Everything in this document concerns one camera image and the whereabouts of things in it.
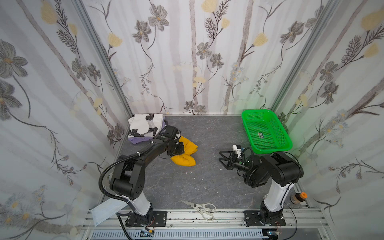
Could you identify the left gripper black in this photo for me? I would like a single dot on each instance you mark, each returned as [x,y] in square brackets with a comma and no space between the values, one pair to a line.
[174,148]

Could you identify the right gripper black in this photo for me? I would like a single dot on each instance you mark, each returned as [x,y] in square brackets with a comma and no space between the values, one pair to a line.
[233,160]

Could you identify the yellow t-shirt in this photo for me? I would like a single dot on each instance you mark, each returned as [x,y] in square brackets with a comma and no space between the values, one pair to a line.
[186,159]

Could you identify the green plastic basket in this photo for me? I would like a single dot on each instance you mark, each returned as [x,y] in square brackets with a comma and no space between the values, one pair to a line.
[266,122]

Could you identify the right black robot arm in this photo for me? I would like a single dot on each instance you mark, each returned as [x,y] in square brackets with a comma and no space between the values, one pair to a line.
[282,168]

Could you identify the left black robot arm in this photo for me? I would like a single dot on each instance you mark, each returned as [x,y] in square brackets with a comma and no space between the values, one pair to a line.
[124,180]

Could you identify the purple folded t-shirt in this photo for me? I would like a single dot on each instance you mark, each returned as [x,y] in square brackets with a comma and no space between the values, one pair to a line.
[141,139]

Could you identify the orange capped small bottle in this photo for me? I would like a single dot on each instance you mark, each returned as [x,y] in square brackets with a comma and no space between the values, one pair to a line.
[298,198]

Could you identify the white paper sheet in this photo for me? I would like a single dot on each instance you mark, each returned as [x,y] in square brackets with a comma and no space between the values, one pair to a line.
[106,210]

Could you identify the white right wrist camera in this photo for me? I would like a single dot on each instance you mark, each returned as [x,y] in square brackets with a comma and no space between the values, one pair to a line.
[238,150]

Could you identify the white handled scissors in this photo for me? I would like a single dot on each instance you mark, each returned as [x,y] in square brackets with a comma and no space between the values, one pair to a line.
[205,210]

